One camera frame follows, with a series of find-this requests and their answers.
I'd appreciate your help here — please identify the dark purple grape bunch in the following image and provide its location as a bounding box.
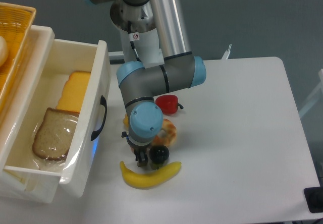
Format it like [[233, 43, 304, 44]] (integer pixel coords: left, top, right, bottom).
[[149, 145, 170, 170]]

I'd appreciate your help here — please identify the black drawer handle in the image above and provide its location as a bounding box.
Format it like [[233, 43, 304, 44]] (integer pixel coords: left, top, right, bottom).
[[90, 95, 107, 141]]

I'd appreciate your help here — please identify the orange shrimp ring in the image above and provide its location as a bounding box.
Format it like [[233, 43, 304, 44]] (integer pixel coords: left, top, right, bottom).
[[151, 118, 178, 148]]

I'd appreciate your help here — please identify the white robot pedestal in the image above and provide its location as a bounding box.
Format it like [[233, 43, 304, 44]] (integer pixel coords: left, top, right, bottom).
[[110, 0, 164, 68]]

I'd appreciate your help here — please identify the white bun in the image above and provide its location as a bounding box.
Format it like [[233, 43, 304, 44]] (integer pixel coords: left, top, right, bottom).
[[0, 36, 9, 67]]

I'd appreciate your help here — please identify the white plastic drawer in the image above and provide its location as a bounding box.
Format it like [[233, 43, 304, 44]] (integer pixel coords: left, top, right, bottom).
[[1, 39, 110, 203]]

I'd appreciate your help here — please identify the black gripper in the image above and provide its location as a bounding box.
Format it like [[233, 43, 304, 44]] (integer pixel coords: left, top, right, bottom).
[[121, 131, 150, 167]]

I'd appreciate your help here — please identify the red bell pepper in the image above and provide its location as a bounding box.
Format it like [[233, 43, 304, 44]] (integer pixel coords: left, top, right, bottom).
[[155, 95, 184, 115]]

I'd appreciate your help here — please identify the white drawer cabinet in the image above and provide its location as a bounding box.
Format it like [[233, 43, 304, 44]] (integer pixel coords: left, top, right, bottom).
[[1, 25, 55, 203]]

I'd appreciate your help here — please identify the black device at edge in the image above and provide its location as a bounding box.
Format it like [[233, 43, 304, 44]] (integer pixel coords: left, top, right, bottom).
[[304, 187, 323, 213]]

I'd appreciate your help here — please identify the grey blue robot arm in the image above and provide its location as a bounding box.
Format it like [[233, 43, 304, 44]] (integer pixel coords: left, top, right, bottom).
[[87, 0, 206, 167]]

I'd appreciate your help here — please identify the white frame at right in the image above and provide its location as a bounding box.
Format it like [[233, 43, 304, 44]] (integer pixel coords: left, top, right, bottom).
[[298, 69, 322, 118]]

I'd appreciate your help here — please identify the yellow wicker basket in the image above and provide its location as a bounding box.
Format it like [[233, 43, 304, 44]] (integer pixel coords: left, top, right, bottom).
[[1, 3, 36, 109]]

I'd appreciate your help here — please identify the yellow banana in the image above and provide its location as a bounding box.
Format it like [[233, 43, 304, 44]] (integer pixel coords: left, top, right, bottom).
[[120, 161, 182, 189]]

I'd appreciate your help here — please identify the brown bread slice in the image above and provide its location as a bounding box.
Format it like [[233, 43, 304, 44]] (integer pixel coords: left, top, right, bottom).
[[32, 108, 79, 161]]

